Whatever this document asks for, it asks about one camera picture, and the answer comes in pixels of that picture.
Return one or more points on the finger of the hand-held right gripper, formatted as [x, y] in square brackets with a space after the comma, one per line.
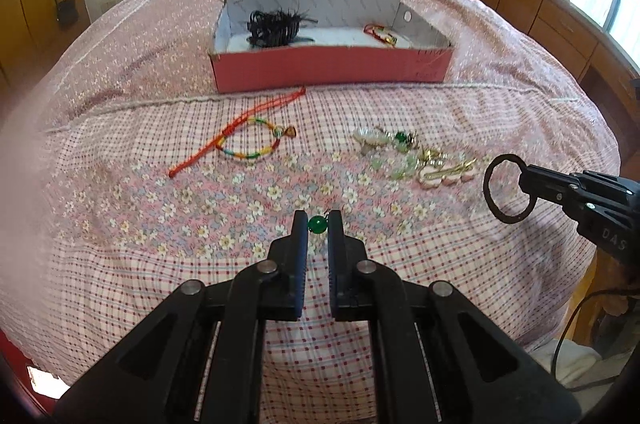
[550, 176]
[550, 199]

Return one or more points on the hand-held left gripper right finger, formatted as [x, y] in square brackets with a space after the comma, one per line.
[336, 249]

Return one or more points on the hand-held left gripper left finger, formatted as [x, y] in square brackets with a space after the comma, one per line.
[300, 249]

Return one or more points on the green bead pendant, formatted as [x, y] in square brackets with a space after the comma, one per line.
[317, 225]

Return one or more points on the gold ornament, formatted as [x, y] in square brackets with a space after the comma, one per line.
[430, 153]

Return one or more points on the red cardboard box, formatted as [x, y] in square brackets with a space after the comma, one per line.
[325, 71]

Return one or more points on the clear crystal jewelry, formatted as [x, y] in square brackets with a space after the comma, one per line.
[367, 136]

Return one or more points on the pink pearl hair clip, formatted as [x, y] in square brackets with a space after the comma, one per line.
[442, 176]

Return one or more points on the green bead gold earring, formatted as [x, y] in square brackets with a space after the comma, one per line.
[400, 137]

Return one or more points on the plaid floral bed sheet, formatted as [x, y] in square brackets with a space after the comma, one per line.
[150, 264]

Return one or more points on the black feather hair clip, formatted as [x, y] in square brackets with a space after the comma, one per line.
[272, 26]

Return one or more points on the pink floral bedspread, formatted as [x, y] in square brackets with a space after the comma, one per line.
[150, 53]

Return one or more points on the small black bag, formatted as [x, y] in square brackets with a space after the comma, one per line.
[66, 12]

